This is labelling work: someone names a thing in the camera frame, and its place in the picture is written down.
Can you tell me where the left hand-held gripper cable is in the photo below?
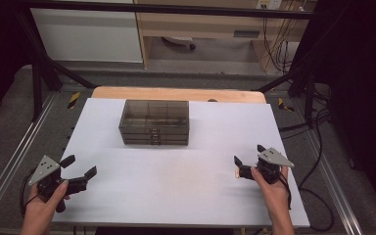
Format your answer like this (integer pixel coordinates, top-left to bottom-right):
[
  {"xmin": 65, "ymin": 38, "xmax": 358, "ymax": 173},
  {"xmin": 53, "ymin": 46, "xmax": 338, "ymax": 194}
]
[{"xmin": 19, "ymin": 167, "xmax": 41, "ymax": 218}]

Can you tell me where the white board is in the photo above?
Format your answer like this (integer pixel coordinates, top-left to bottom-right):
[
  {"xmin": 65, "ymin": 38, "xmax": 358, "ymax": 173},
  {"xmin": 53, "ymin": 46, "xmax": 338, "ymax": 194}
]
[{"xmin": 50, "ymin": 97, "xmax": 311, "ymax": 228}]

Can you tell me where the black floor cable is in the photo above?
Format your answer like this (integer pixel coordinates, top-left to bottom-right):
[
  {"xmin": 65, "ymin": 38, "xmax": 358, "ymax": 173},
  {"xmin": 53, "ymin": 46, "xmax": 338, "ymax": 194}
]
[{"xmin": 278, "ymin": 107, "xmax": 336, "ymax": 233}]

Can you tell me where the person's left hand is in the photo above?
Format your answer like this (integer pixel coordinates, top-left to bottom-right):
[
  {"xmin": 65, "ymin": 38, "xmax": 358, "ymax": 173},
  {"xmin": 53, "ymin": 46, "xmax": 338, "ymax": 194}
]
[{"xmin": 21, "ymin": 179, "xmax": 71, "ymax": 227}]

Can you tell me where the black metal frame strut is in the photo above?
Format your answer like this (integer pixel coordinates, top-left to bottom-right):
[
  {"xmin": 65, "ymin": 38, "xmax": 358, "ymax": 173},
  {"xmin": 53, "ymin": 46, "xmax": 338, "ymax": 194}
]
[
  {"xmin": 257, "ymin": 62, "xmax": 318, "ymax": 129},
  {"xmin": 13, "ymin": 9, "xmax": 96, "ymax": 122}
]

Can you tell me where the light wooden desk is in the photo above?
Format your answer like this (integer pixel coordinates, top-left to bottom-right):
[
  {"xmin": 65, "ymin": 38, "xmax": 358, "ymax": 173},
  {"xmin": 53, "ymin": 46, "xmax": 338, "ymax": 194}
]
[{"xmin": 133, "ymin": 0, "xmax": 317, "ymax": 71}]

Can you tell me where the right hand-held gripper cable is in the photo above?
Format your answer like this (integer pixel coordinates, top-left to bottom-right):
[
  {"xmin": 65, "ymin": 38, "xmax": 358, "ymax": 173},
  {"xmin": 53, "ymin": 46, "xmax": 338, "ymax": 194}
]
[{"xmin": 278, "ymin": 172, "xmax": 294, "ymax": 211}]

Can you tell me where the black metal frame bar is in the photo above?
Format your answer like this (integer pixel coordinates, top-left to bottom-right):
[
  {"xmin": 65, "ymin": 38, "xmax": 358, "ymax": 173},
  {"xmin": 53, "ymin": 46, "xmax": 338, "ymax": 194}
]
[{"xmin": 23, "ymin": 0, "xmax": 315, "ymax": 20}]

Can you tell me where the hand-held gripper cable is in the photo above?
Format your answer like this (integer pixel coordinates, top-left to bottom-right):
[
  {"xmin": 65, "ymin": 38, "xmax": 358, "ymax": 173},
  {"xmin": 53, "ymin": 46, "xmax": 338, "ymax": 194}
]
[
  {"xmin": 278, "ymin": 172, "xmax": 294, "ymax": 211},
  {"xmin": 19, "ymin": 167, "xmax": 41, "ymax": 218}
]

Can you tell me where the chair base with caster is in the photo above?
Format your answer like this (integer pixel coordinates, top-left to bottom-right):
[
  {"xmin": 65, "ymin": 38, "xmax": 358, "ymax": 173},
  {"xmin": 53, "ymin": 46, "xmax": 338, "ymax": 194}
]
[{"xmin": 161, "ymin": 35, "xmax": 197, "ymax": 51}]

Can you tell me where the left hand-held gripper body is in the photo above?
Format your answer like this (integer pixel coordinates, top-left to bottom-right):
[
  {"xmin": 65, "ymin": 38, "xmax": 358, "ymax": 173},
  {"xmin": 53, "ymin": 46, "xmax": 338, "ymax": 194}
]
[{"xmin": 28, "ymin": 155, "xmax": 71, "ymax": 213}]

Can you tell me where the person's right hand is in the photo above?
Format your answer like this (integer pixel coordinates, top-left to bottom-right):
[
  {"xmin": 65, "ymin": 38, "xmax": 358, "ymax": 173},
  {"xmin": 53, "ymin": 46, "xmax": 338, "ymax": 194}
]
[{"xmin": 250, "ymin": 165, "xmax": 292, "ymax": 216}]

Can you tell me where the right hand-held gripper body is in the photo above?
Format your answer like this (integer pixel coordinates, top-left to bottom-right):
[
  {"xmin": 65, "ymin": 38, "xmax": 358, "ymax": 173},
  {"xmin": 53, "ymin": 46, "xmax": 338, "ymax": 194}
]
[{"xmin": 256, "ymin": 147, "xmax": 296, "ymax": 185}]

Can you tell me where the wooden table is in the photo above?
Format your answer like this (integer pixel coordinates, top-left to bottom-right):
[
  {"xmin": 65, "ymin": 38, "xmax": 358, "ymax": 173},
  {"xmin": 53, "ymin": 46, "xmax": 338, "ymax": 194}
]
[{"xmin": 91, "ymin": 85, "xmax": 268, "ymax": 105}]

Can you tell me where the bundle of hanging cables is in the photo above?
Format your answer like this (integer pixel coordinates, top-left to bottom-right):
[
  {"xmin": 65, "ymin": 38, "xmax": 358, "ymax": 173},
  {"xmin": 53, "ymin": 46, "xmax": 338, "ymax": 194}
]
[{"xmin": 261, "ymin": 16, "xmax": 303, "ymax": 74}]

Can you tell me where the yellow and black tape marker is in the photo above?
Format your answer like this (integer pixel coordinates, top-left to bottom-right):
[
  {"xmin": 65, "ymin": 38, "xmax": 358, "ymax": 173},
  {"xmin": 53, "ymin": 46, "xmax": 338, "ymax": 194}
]
[{"xmin": 67, "ymin": 91, "xmax": 81, "ymax": 111}]

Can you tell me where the yellow clamp right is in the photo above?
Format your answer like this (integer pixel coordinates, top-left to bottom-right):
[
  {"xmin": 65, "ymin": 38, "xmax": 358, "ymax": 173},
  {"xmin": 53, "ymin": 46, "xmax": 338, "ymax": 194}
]
[{"xmin": 277, "ymin": 97, "xmax": 296, "ymax": 113}]

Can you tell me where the white cabinet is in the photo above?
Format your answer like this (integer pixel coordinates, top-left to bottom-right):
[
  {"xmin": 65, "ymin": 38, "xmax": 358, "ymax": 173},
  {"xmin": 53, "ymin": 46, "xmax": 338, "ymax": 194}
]
[{"xmin": 29, "ymin": 8, "xmax": 144, "ymax": 64}]

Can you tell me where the aluminium rail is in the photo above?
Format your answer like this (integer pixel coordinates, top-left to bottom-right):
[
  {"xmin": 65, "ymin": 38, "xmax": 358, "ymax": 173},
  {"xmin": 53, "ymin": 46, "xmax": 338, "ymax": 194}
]
[
  {"xmin": 0, "ymin": 92, "xmax": 59, "ymax": 223},
  {"xmin": 306, "ymin": 130, "xmax": 364, "ymax": 235}
]

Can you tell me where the black curtain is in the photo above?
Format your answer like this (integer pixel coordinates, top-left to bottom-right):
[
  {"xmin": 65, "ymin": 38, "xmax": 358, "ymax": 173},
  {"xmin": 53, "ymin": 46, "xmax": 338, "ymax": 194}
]
[
  {"xmin": 0, "ymin": 0, "xmax": 35, "ymax": 122},
  {"xmin": 314, "ymin": 0, "xmax": 376, "ymax": 223}
]

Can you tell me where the white power strip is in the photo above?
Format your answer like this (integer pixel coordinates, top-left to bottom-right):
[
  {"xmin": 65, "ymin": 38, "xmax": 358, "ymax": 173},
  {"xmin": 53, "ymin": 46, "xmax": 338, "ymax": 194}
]
[{"xmin": 256, "ymin": 0, "xmax": 283, "ymax": 10}]

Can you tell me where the smoky transparent drawer organizer box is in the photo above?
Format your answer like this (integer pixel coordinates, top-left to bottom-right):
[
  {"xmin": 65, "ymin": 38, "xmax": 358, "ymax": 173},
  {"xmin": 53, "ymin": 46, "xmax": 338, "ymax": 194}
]
[{"xmin": 118, "ymin": 99, "xmax": 190, "ymax": 147}]

